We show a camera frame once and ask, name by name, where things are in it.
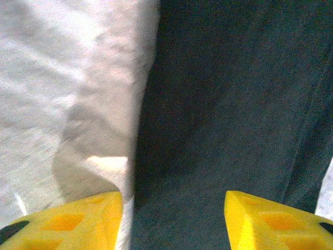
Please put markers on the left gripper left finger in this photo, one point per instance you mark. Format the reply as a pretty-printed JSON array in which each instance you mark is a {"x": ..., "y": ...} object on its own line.
[{"x": 67, "y": 226}]

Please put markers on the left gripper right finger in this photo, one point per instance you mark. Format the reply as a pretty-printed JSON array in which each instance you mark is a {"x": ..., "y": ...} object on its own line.
[{"x": 273, "y": 226}]

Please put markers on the black t-shirt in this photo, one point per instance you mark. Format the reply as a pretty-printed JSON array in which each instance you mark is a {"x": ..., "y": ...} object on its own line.
[{"x": 221, "y": 104}]

